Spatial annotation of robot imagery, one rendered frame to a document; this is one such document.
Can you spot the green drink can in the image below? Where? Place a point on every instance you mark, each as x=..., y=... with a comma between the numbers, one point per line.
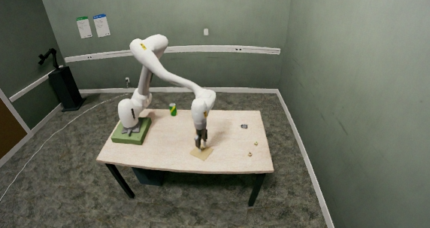
x=173, y=109

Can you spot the beige flat mat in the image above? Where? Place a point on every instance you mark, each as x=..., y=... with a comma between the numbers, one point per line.
x=203, y=154

